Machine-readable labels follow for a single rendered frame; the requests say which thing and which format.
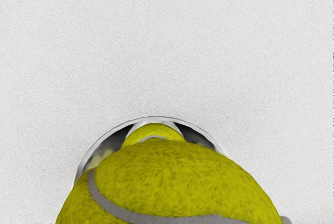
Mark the yellow-green tennis ball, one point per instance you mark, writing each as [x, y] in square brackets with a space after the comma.
[169, 182]
[154, 131]

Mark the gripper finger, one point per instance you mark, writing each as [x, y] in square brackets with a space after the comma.
[286, 220]

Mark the clear plastic tube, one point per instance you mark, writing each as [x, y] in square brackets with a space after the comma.
[109, 143]

